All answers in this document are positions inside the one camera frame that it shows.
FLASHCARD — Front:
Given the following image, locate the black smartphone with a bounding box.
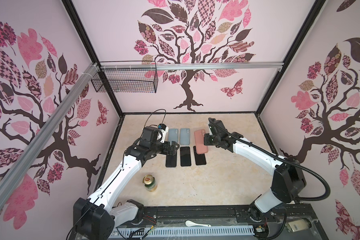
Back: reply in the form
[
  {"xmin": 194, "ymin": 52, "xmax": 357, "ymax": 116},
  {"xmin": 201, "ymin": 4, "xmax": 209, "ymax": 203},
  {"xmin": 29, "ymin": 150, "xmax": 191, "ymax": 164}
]
[{"xmin": 165, "ymin": 154, "xmax": 177, "ymax": 168}]

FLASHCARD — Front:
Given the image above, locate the light blue phone case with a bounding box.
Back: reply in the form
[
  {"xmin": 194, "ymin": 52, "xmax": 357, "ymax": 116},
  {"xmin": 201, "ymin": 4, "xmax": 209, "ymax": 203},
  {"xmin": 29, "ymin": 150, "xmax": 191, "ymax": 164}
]
[{"xmin": 168, "ymin": 129, "xmax": 179, "ymax": 146}]

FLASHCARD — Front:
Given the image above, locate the pink phone case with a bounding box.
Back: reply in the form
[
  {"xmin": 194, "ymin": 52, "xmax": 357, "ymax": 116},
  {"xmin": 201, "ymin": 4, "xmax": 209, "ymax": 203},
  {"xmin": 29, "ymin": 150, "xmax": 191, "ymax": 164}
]
[{"xmin": 194, "ymin": 129, "xmax": 209, "ymax": 155}]

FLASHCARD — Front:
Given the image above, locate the white phone case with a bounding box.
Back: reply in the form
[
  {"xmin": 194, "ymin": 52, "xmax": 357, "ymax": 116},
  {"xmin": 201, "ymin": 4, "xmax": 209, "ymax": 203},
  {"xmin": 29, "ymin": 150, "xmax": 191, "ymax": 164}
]
[{"xmin": 180, "ymin": 128, "xmax": 191, "ymax": 146}]

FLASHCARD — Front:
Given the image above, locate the phone with white case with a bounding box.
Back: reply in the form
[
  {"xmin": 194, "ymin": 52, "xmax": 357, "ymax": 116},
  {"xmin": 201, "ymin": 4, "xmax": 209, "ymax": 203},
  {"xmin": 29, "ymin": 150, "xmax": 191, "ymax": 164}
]
[{"xmin": 180, "ymin": 147, "xmax": 192, "ymax": 167}]

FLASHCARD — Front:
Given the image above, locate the phone with pink case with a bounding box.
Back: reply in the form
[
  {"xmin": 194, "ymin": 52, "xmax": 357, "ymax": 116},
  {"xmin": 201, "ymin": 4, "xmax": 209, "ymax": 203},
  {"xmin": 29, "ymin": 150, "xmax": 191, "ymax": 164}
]
[{"xmin": 193, "ymin": 146, "xmax": 207, "ymax": 166}]

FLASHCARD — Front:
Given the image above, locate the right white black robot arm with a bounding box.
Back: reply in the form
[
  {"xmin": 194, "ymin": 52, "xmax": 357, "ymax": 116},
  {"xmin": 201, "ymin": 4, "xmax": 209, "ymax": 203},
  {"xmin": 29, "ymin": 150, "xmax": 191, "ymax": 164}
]
[{"xmin": 204, "ymin": 118, "xmax": 307, "ymax": 221}]

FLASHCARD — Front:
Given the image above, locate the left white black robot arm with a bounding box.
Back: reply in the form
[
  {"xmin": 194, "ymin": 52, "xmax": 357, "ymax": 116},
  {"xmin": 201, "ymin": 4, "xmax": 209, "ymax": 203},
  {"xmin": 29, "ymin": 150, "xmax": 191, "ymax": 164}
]
[{"xmin": 67, "ymin": 124, "xmax": 180, "ymax": 240}]

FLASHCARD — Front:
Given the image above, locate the green gold drink can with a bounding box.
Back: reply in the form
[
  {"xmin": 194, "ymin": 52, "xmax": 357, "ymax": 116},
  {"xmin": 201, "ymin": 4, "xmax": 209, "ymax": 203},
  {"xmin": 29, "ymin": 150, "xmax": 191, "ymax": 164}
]
[{"xmin": 143, "ymin": 175, "xmax": 157, "ymax": 192}]

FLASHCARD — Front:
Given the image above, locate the white plastic spoon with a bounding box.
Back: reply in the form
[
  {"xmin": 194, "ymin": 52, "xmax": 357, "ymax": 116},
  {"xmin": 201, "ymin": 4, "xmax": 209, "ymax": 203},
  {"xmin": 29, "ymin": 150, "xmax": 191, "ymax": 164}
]
[{"xmin": 185, "ymin": 220, "xmax": 212, "ymax": 228}]

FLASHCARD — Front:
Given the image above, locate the beige box under bench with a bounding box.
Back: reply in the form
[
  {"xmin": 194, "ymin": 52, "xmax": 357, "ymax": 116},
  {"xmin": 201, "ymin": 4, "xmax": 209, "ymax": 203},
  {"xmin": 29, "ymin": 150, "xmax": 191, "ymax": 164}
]
[{"xmin": 286, "ymin": 219, "xmax": 312, "ymax": 233}]

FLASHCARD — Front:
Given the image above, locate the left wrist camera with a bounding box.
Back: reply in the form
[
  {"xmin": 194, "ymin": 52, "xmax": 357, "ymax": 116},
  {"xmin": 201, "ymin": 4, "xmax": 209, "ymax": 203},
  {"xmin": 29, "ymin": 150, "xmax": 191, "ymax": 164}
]
[{"xmin": 157, "ymin": 124, "xmax": 169, "ymax": 143}]

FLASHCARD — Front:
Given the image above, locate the black wire basket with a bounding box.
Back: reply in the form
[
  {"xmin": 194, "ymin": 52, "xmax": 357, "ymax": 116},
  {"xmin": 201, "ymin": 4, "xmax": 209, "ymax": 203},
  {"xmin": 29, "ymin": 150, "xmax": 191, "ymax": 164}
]
[{"xmin": 91, "ymin": 60, "xmax": 159, "ymax": 93}]

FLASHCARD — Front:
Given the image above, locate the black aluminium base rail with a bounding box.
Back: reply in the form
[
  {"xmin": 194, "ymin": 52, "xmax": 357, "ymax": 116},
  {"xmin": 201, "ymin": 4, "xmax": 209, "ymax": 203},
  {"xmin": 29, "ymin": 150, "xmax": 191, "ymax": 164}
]
[{"xmin": 127, "ymin": 204, "xmax": 317, "ymax": 224}]

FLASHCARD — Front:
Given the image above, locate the back aluminium wall rail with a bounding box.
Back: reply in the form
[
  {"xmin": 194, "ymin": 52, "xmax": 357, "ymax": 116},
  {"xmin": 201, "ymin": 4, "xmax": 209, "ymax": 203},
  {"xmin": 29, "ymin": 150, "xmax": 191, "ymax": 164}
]
[{"xmin": 101, "ymin": 62, "xmax": 284, "ymax": 71}]

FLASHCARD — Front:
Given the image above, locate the aluminium wall rail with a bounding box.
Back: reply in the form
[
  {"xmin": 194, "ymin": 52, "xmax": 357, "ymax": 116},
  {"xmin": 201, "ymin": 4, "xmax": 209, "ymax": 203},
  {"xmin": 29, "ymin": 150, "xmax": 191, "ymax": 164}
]
[
  {"xmin": 101, "ymin": 62, "xmax": 284, "ymax": 71},
  {"xmin": 0, "ymin": 63, "xmax": 100, "ymax": 226}
]

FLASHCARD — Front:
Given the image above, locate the black corrugated cable conduit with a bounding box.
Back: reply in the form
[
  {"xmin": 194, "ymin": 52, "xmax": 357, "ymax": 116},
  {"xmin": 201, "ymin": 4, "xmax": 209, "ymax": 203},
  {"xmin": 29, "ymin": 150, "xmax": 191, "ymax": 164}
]
[{"xmin": 209, "ymin": 119, "xmax": 331, "ymax": 202}]

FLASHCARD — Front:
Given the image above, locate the white slotted cable duct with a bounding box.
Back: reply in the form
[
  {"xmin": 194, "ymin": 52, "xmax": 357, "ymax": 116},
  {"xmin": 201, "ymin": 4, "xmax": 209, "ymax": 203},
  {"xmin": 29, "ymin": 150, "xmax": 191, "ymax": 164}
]
[{"xmin": 109, "ymin": 226, "xmax": 255, "ymax": 240}]

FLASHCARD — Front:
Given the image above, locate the left aluminium wall rail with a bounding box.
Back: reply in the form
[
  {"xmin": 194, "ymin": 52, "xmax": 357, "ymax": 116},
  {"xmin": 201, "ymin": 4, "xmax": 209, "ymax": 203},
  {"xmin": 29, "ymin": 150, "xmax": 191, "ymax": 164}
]
[{"xmin": 0, "ymin": 63, "xmax": 100, "ymax": 226}]

